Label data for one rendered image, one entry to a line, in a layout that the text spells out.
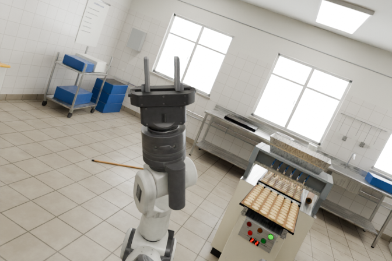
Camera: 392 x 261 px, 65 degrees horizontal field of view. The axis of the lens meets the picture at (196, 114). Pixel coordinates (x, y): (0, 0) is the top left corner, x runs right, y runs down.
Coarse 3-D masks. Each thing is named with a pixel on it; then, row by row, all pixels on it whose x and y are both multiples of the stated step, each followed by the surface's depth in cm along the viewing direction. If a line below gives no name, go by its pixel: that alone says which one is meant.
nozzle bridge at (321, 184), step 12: (264, 144) 304; (252, 156) 283; (264, 156) 287; (276, 156) 275; (252, 168) 303; (276, 168) 283; (288, 168) 279; (300, 168) 267; (288, 180) 274; (300, 180) 275; (312, 180) 271; (324, 180) 260; (312, 192) 267; (324, 192) 260
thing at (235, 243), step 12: (240, 216) 218; (252, 216) 219; (276, 228) 215; (228, 240) 221; (240, 240) 218; (276, 240) 208; (228, 252) 221; (240, 252) 218; (252, 252) 215; (264, 252) 211; (276, 252) 208
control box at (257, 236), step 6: (246, 222) 213; (252, 222) 211; (240, 228) 215; (246, 228) 213; (252, 228) 211; (264, 228) 208; (240, 234) 215; (246, 234) 213; (252, 234) 211; (258, 234) 210; (264, 234) 208; (270, 234) 206; (276, 234) 207; (258, 240) 210; (270, 240) 207; (258, 246) 210; (264, 246) 208; (270, 246) 207
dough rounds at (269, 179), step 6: (270, 174) 308; (264, 180) 282; (270, 180) 290; (276, 180) 304; (282, 180) 306; (276, 186) 278; (282, 186) 286; (288, 186) 295; (288, 192) 277; (294, 192) 289; (300, 192) 290; (294, 198) 270; (300, 198) 280
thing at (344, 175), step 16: (208, 112) 547; (224, 112) 608; (208, 128) 614; (240, 128) 531; (208, 144) 596; (304, 144) 566; (240, 160) 578; (336, 160) 551; (336, 176) 501; (352, 176) 498; (384, 192) 474; (336, 208) 526; (368, 224) 509; (384, 224) 475
